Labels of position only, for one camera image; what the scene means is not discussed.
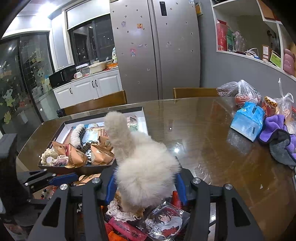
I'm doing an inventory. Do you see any white fuzzy hair claw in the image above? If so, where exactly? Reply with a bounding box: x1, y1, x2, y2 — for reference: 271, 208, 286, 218
70, 124, 86, 148

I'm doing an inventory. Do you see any beige fluffy hair claw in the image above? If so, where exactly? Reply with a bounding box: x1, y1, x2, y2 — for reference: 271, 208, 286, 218
104, 111, 181, 213

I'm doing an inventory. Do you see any kraft pyramid snack packet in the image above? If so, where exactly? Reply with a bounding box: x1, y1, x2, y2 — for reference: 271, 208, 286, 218
64, 144, 88, 168
90, 145, 114, 166

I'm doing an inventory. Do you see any black shallow tray box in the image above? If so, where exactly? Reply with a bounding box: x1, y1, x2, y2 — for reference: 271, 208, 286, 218
38, 106, 148, 175

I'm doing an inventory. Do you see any orange lighter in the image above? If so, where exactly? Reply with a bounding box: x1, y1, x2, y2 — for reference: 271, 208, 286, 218
108, 231, 128, 241

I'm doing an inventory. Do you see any anime badge in bag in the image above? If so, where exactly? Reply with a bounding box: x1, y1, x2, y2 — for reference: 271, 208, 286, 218
142, 201, 190, 240

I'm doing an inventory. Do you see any pink packet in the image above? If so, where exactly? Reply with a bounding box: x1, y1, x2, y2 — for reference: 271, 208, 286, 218
108, 217, 147, 241

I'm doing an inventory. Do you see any grey cloth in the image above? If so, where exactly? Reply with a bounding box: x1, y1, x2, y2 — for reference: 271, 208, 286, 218
269, 131, 295, 169

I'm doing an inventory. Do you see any left wooden chair back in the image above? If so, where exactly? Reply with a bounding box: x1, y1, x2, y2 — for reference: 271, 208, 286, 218
56, 90, 127, 118

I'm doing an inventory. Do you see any black microwave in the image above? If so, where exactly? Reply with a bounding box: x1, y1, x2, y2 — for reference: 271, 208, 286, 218
49, 65, 76, 88

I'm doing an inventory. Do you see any white kitchen cabinet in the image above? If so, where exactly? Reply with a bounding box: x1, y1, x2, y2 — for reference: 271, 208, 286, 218
54, 68, 123, 108

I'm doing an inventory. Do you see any blue tissue pack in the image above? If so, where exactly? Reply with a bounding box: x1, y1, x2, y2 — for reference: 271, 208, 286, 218
230, 102, 265, 142

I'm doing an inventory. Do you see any purple cloth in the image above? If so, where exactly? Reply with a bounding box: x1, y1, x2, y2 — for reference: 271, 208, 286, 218
258, 115, 295, 153

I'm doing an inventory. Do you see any clear plastic bag with fruit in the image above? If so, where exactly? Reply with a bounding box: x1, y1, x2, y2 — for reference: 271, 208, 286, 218
216, 79, 262, 108

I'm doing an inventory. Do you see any silver refrigerator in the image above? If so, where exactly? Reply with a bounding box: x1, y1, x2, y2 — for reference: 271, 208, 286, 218
109, 0, 201, 103

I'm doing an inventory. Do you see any red box on shelf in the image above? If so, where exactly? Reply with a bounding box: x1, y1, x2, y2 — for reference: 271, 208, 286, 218
216, 20, 228, 51

